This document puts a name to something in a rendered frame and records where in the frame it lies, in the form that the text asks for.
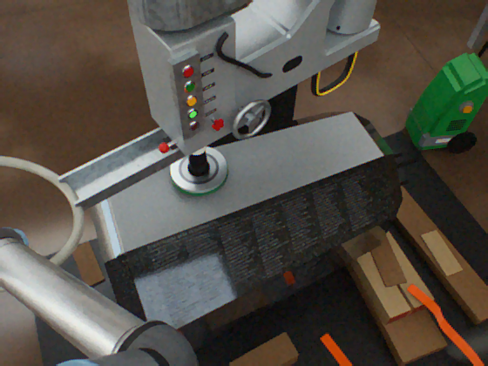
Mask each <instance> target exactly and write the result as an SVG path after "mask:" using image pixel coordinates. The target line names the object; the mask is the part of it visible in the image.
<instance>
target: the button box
mask: <svg viewBox="0 0 488 366"><path fill-rule="evenodd" d="M167 64H168V69H169V74H170V79H171V89H172V95H173V102H174V109H175V113H176V119H177V124H178V134H179V137H180V138H182V139H183V140H184V141H185V140H186V139H188V138H191V137H192V136H194V135H196V134H197V133H199V132H201V131H205V130H206V119H205V110H204V100H203V91H202V82H201V73H200V54H199V52H198V51H197V50H193V51H191V52H189V53H185V54H184V55H182V56H180V57H178V58H174V59H171V58H170V59H168V60H167ZM189 65H191V66H192V67H193V68H194V71H193V75H192V76H191V77H189V78H184V77H183V76H182V72H183V70H184V69H185V67H187V66H189ZM191 81H193V82H195V84H196V86H195V88H194V89H193V90H192V91H191V92H189V93H185V90H184V88H185V84H186V83H187V82H191ZM190 96H196V97H197V102H196V103H195V104H194V105H192V106H186V100H187V99H188V98H189V97H190ZM193 109H197V110H199V114H198V116H197V117H195V118H194V119H189V118H188V117H187V114H188V113H189V112H190V111H191V110H193ZM196 121H197V122H199V128H198V130H196V131H192V132H191V131H189V126H190V125H191V124H192V123H193V122H196Z"/></svg>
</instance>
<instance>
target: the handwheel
mask: <svg viewBox="0 0 488 366"><path fill-rule="evenodd" d="M257 105H261V107H260V109H259V110H257V111H256V112H255V113H254V112H248V110H251V109H252V108H254V107H256V106H257ZM263 110H265V113H264V116H263V117H262V121H261V122H260V124H258V123H259V120H260V118H259V117H258V116H259V115H260V114H261V113H262V111H263ZM269 115H270V105H269V102H268V101H266V100H264V99H257V100H255V101H253V102H251V103H248V104H247V105H245V106H244V107H241V108H240V109H239V110H238V114H237V115H236V117H234V122H233V125H232V133H233V135H234V137H235V138H237V139H248V138H251V137H253V136H254V135H255V134H256V133H257V132H258V131H260V130H261V129H262V127H263V126H264V125H265V124H266V123H267V122H268V119H269ZM243 117H244V118H243ZM238 124H247V125H248V132H247V133H243V134H241V133H238V131H237V128H238ZM257 124H258V125H257ZM254 127H255V128H254Z"/></svg>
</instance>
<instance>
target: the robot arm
mask: <svg viewBox="0 0 488 366"><path fill-rule="evenodd" d="M0 287H3V288H4V289H6V291H7V292H8V293H10V294H12V295H13V296H14V297H15V298H16V299H17V300H19V301H20V302H21V303H22V304H23V305H24V306H25V307H27V308H28V309H30V310H31V311H32V312H33V313H35V315H37V316H39V317H40V318H41V319H42V320H43V321H44V322H47V323H48V324H49V325H50V327H52V328H53V329H55V330H56V331H57V332H58V333H59V334H60V335H61V336H63V337H64V338H65V339H66V340H68V341H69V342H70V343H72V344H73V345H74V346H75V347H77V348H78V350H81V351H82V352H83V353H85V355H86V356H87V357H90V358H88V359H76V360H70V361H67V362H64V363H60V364H59V365H56V366H199V361H198V358H197V356H196V355H195V353H194V351H193V349H192V345H191V344H190V342H188V341H187V339H186V338H185V337H184V336H183V335H182V334H181V333H180V332H179V331H178V330H177V329H174V328H173V327H171V325H169V324H167V323H166V322H162V321H158V320H153V321H149V322H142V320H140V319H139V318H138V317H137V316H135V315H132V314H131V313H129V312H128V311H127V310H126V309H124V308H121V307H120V306H119V305H118V304H116V303H115V302H114V301H111V300H109V299H107V297H105V296H104V295H102V294H100V293H99V292H98V291H96V290H94V289H93V288H92V287H90V286H87V285H86V284H85V283H84V282H82V281H81V280H79V279H77V278H76V277H74V276H73V275H71V274H70V273H69V272H65V271H64V270H63V269H62V268H61V267H59V266H58V265H56V264H54V263H52V262H51V261H50V260H48V259H47V258H44V257H43V256H42V255H41V254H39V253H37V252H36V251H34V250H32V249H31V248H29V241H28V239H27V237H26V236H25V234H24V233H23V232H22V231H21V230H17V229H14V228H10V227H1V228H0Z"/></svg>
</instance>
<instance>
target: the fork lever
mask: <svg viewBox="0 0 488 366"><path fill-rule="evenodd" d="M167 137H168V135H167V134H166V133H165V132H164V130H163V129H162V128H161V127H159V128H157V129H156V130H154V131H150V132H149V133H147V134H145V135H143V136H142V137H140V138H136V139H135V140H132V141H130V142H128V143H127V144H125V145H122V146H120V147H118V148H116V149H114V150H113V151H111V152H108V153H106V154H104V155H102V156H100V157H99V158H97V159H94V160H92V161H90V162H88V163H86V164H85V165H83V166H79V167H78V168H76V169H74V170H72V171H71V172H69V173H65V174H64V175H62V176H60V177H58V181H59V183H61V182H64V181H66V182H67V183H68V184H69V185H70V186H71V187H72V188H73V190H74V191H75V192H76V194H77V195H78V198H79V200H77V201H73V204H74V206H75V207H82V208H83V209H84V211H85V210H86V209H88V208H92V207H93V206H95V205H97V204H98V203H100V202H101V201H104V200H107V199H108V198H110V197H112V196H113V195H114V194H117V193H120V192H121V191H123V190H124V189H126V188H128V187H130V186H133V185H135V184H136V183H137V182H139V181H141V180H144V179H145V178H147V177H149V176H150V175H152V174H154V173H157V172H158V171H160V170H162V169H164V168H165V167H167V166H170V165H171V164H173V163H175V162H177V161H178V160H179V159H184V158H185V157H186V155H185V154H184V153H183V152H182V151H181V150H180V149H179V148H176V149H174V150H171V147H170V149H169V152H165V153H163V152H160V151H159V145H161V144H162V143H165V141H164V140H163V138H167Z"/></svg>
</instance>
